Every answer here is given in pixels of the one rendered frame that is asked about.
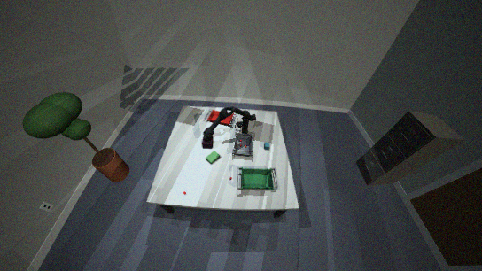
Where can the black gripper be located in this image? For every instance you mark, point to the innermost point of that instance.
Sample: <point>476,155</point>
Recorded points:
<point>245,129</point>

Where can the small green block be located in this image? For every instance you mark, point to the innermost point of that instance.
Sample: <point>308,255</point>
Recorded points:
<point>212,157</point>

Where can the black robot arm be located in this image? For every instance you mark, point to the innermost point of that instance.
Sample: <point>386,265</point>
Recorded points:
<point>223,114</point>

